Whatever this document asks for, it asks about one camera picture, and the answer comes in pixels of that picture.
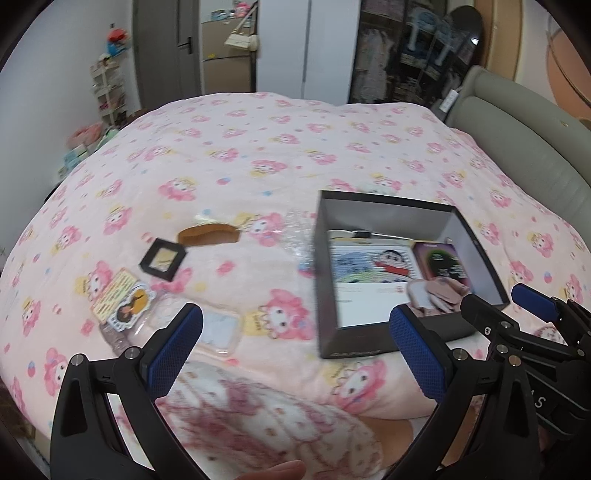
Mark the small black square frame box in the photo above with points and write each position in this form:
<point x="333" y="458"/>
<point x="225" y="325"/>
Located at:
<point x="162" y="259"/>

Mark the red blue plush toy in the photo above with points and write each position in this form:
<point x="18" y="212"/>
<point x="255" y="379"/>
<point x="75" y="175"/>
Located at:
<point x="117" y="39"/>

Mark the person's left hand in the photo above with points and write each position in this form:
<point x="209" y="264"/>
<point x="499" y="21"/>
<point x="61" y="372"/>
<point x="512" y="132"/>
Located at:
<point x="277" y="471"/>

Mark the pale pink fabric bundle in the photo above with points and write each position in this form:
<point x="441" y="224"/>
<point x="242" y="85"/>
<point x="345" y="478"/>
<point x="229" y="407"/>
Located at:
<point x="438" y="300"/>

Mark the cream handbag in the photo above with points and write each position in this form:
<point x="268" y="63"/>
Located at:
<point x="240" y="41"/>

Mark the clear phone case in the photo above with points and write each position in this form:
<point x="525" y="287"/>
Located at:
<point x="221" y="330"/>

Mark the black cardboard box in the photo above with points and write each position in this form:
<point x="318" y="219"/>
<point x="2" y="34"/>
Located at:
<point x="369" y="344"/>

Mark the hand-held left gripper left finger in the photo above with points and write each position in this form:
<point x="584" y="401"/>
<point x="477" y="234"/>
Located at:
<point x="178" y="350"/>

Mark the white wardrobe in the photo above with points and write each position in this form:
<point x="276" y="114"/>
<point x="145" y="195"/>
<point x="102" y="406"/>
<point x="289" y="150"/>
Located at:
<point x="286" y="46"/>

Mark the purple packet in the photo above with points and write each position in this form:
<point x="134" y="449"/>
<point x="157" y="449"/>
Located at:
<point x="438" y="265"/>

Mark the cartoon printed plastic packet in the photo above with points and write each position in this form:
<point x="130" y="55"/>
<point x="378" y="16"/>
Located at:
<point x="369" y="265"/>

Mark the crinkly clear plastic bag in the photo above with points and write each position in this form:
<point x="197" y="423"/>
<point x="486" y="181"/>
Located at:
<point x="300" y="240"/>

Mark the pink printed blanket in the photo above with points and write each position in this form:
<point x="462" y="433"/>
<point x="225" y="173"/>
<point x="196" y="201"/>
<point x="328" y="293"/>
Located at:
<point x="231" y="152"/>

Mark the blue white plastic stool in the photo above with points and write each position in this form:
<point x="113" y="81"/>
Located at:
<point x="434" y="37"/>

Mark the pile of pastel boxes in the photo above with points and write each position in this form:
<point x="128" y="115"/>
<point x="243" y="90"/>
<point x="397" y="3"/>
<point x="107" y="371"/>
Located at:
<point x="78" y="154"/>

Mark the beige cabinet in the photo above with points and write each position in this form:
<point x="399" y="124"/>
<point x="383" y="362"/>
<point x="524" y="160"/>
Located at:
<point x="226" y="69"/>

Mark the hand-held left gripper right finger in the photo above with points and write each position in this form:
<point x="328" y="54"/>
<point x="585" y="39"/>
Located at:
<point x="415" y="355"/>

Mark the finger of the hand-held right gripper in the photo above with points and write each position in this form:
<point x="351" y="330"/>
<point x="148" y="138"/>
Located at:
<point x="535" y="302"/>
<point x="489" y="321"/>

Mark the black oval board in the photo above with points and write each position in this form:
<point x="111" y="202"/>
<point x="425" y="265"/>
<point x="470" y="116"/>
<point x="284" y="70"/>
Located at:
<point x="468" y="50"/>

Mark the grey door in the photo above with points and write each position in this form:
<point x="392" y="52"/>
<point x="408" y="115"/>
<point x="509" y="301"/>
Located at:
<point x="161" y="55"/>

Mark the brown wooden comb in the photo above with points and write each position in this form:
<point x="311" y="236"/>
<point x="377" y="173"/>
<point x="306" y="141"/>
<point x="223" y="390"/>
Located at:
<point x="207" y="235"/>

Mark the glass door wardrobe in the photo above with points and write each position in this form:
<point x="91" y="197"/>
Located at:
<point x="378" y="55"/>

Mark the grey-green padded headboard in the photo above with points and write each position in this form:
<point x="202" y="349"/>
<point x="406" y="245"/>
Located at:
<point x="531" y="138"/>

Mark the orange card sticker pack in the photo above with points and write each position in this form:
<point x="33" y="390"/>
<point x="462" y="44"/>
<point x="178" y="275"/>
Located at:
<point x="115" y="295"/>

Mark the white shelf rack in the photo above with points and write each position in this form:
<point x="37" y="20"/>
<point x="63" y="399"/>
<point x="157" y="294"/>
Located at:
<point x="108" y="92"/>

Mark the white power strip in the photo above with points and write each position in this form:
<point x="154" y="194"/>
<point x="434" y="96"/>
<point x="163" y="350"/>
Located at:
<point x="450" y="100"/>

